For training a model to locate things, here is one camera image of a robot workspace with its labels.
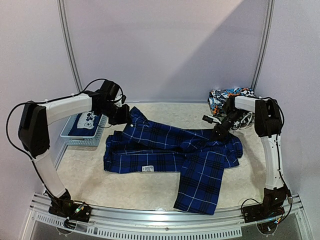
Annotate colourful patterned folded shorts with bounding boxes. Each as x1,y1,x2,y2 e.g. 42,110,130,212
207,87,255,116

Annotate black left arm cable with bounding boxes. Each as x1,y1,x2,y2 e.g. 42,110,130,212
4,78,127,198

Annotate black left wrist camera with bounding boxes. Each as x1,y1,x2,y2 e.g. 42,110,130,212
99,79,123,103

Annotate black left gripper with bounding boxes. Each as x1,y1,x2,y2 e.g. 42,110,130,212
98,101,132,125

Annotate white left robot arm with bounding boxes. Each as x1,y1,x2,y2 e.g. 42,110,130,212
18,83,129,199

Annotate light blue perforated plastic basket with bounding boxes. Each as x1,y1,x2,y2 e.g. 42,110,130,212
60,113,108,147

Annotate aluminium corner post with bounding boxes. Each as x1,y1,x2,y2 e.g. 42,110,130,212
251,0,275,91
57,0,83,92

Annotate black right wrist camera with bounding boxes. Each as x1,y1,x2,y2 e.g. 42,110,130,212
202,115,215,124

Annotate left aluminium corner post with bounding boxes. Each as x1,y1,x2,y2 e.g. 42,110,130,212
57,0,83,92

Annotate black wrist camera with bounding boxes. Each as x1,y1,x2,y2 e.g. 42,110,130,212
202,115,215,124
99,79,123,103

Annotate navy cartoon print t-shirt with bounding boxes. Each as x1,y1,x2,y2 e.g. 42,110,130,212
68,111,102,137

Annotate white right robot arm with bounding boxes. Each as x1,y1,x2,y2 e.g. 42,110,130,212
210,95,288,218

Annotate right aluminium corner post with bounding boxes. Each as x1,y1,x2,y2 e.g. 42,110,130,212
251,0,275,91

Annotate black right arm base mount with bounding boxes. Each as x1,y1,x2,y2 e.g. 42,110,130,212
240,186,293,224

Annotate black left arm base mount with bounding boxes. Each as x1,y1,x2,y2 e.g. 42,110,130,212
46,189,92,223

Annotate aluminium front frame rail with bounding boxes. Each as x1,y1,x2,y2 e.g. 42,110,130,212
21,193,313,240

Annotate blue plaid flannel shirt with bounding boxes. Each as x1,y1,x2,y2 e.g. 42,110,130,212
103,107,243,215

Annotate black white printed folded garment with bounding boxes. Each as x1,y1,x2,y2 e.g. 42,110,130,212
231,112,255,131

